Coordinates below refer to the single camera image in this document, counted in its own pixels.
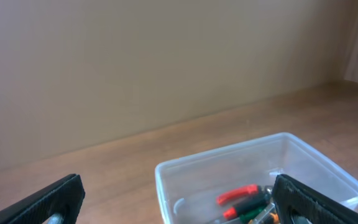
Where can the silver socket wrench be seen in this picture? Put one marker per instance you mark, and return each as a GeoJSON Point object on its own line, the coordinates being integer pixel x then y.
{"type": "Point", "coordinates": [266, 190]}

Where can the black red-collar screwdriver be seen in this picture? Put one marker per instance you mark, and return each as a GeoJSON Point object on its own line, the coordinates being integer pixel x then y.
{"type": "Point", "coordinates": [246, 206]}

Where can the clear plastic container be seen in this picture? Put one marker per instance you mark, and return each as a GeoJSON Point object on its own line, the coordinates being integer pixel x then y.
{"type": "Point", "coordinates": [187, 187]}

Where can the green handle screwdriver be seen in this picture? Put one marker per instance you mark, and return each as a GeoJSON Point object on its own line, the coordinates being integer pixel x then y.
{"type": "Point", "coordinates": [248, 216]}

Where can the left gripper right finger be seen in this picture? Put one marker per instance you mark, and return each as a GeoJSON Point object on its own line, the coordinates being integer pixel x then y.
{"type": "Point", "coordinates": [297, 203]}

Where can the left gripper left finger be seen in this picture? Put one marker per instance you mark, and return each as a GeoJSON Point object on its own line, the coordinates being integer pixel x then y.
{"type": "Point", "coordinates": [63, 198]}

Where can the red handle pliers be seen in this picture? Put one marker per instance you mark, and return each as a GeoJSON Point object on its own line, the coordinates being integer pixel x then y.
{"type": "Point", "coordinates": [244, 191]}

